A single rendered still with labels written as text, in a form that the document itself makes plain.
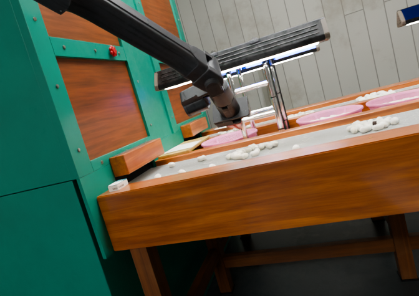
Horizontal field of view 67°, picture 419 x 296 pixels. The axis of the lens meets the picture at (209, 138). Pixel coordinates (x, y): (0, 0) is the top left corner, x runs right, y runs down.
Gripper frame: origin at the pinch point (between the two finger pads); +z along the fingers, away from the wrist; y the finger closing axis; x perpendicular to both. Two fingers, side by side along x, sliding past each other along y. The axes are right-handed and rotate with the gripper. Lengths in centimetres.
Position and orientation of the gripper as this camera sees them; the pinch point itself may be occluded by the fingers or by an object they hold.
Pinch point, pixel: (239, 126)
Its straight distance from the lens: 95.6
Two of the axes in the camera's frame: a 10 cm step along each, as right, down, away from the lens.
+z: 3.7, 4.7, 8.1
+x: 0.3, 8.6, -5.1
